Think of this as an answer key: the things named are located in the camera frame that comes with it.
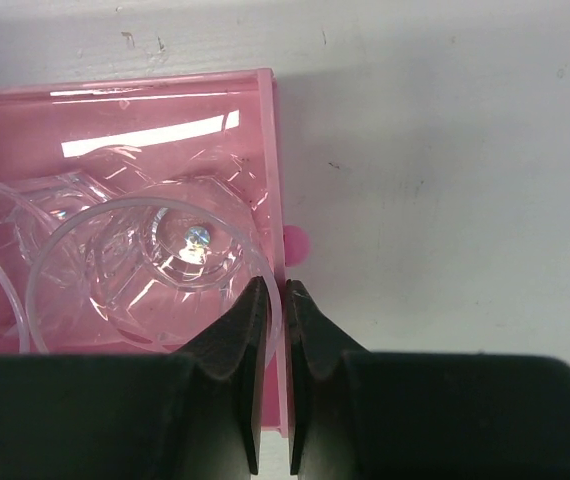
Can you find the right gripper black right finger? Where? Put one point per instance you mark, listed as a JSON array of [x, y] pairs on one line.
[[321, 418]]

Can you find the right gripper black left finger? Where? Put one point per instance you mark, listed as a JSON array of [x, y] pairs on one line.
[[212, 420]]

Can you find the clear plastic cup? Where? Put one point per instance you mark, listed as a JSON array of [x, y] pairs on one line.
[[148, 270], [30, 211]]

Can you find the pink plastic box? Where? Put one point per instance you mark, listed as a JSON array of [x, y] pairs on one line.
[[131, 134]]

